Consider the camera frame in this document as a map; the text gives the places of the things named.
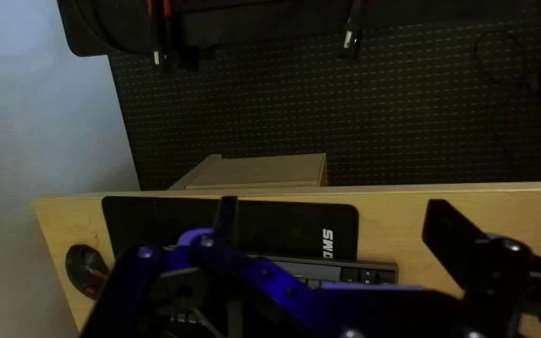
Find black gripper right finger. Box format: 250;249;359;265
421;200;541;338

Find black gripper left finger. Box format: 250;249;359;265
81;196;323;338

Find black desk mat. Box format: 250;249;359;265
102;196;361;264

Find light wooden desk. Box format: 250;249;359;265
32;153;541;338

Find black desk cable grommet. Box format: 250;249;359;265
64;243;113;301

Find black floor cable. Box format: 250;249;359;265
474;25;541;166

